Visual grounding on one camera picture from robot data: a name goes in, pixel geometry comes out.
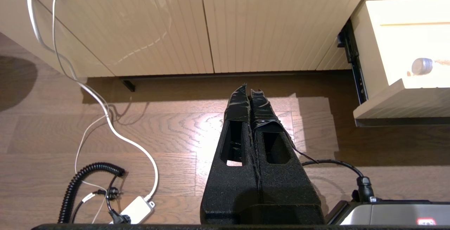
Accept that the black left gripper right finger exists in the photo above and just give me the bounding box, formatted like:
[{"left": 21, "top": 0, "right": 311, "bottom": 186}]
[{"left": 250, "top": 89, "right": 326, "bottom": 224}]

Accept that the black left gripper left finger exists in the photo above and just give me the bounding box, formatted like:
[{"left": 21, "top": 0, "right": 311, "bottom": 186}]
[{"left": 200, "top": 82, "right": 260, "bottom": 224}]

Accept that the clear bottle with white cap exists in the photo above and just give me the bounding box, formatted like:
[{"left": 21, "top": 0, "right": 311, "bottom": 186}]
[{"left": 408, "top": 57, "right": 450, "bottom": 77}]

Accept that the cabinet drawer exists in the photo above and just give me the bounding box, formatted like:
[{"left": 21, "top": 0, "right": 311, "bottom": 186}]
[{"left": 352, "top": 0, "right": 450, "bottom": 128}]

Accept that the grey robot base panel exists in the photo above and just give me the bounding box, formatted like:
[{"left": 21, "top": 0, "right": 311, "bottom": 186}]
[{"left": 325, "top": 199, "right": 450, "bottom": 225}]

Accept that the cream ribbed cabinet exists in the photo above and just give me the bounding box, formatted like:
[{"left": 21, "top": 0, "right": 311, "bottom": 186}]
[{"left": 0, "top": 0, "right": 374, "bottom": 79}]

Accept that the white power adapter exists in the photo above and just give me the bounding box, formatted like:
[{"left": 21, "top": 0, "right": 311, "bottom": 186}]
[{"left": 118, "top": 196, "right": 156, "bottom": 224}]

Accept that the thin black plug cable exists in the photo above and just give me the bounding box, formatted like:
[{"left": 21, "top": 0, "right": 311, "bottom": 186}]
[{"left": 70, "top": 175, "right": 131, "bottom": 224}]

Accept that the white charging cable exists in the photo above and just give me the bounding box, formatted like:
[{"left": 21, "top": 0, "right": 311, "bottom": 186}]
[{"left": 26, "top": 0, "right": 159, "bottom": 202}]

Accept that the black drawer slide rail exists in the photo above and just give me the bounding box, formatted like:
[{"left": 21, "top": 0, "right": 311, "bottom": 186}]
[{"left": 336, "top": 19, "right": 368, "bottom": 105}]

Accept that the black coiled floor cable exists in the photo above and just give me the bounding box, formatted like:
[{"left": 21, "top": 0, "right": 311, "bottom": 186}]
[{"left": 58, "top": 162, "right": 126, "bottom": 224}]

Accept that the thin white cable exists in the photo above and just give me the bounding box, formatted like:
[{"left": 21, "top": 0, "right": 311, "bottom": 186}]
[{"left": 52, "top": 0, "right": 110, "bottom": 224}]

